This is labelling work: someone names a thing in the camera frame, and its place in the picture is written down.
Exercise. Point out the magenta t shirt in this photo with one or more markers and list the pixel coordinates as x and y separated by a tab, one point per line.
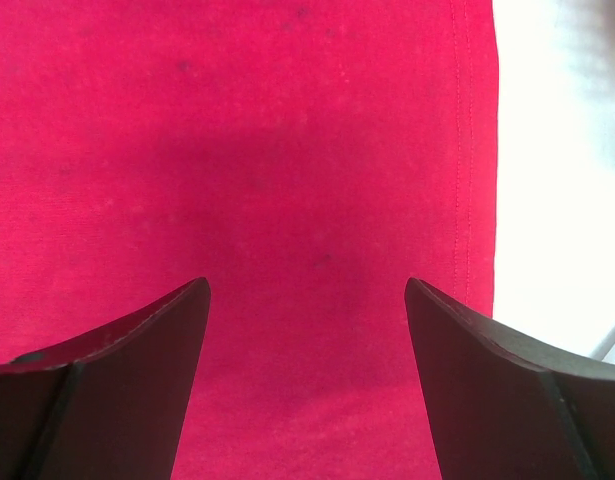
306	157

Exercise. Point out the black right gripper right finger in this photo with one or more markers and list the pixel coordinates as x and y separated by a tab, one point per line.
502	405

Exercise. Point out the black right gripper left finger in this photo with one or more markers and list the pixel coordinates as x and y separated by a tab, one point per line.
109	403

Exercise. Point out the white t shirt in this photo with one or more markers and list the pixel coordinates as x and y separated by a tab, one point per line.
555	235

